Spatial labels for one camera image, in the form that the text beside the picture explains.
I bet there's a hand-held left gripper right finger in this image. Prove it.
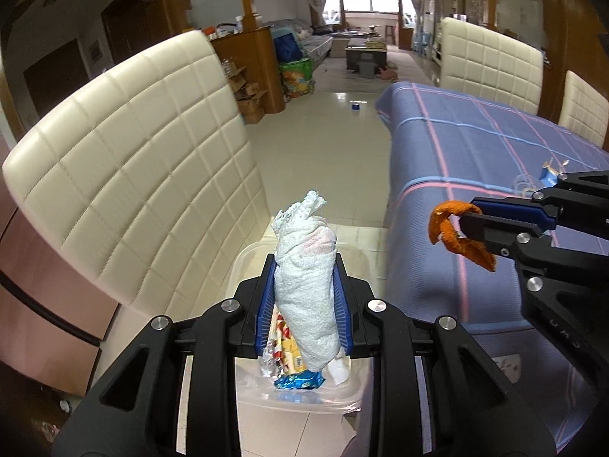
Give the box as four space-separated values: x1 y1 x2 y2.
332 252 557 457

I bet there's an orange peel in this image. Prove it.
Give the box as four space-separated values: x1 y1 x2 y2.
428 201 498 273

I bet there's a blue bag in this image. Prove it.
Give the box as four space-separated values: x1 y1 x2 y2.
273 33 303 64

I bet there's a grey sofa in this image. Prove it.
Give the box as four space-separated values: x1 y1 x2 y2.
264 18 334 62

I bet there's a large cream quilted chair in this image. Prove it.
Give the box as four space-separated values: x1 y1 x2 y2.
2 30 267 334

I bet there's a white paper towel wad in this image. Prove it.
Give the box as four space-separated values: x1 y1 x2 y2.
270 189 341 372

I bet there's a brown wooden cabinet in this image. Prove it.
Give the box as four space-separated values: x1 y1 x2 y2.
0 209 120 396

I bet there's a colourful woven bag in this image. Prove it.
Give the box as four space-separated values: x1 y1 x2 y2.
279 57 315 102

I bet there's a silver foil wrapper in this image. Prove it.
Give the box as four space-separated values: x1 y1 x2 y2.
258 328 281 382

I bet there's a wooden partition cabinet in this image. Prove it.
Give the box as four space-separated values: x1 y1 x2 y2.
209 26 286 115

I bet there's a blue plaid tablecloth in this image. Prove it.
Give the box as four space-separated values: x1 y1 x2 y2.
340 81 609 457

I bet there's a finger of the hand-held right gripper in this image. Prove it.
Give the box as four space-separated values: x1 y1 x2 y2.
458 195 560 267
530 170 609 230

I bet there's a clear plastic bin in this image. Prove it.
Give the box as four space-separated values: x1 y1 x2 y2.
227 226 393 417

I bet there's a blue snack wrapper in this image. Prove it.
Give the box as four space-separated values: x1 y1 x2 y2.
275 370 325 392

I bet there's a clear plastic wrapper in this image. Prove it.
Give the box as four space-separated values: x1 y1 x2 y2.
513 174 540 198

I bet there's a blue foil wrapper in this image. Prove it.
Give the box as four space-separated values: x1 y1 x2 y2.
539 159 572 187

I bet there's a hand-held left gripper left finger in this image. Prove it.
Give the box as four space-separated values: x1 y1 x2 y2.
50 253 279 457

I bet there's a yellow red snack wrapper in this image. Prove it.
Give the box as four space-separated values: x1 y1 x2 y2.
273 313 306 376

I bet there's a coffee table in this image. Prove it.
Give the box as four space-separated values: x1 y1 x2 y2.
345 40 387 70

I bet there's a dark wooden door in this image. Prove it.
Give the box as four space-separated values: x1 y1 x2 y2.
24 38 91 120

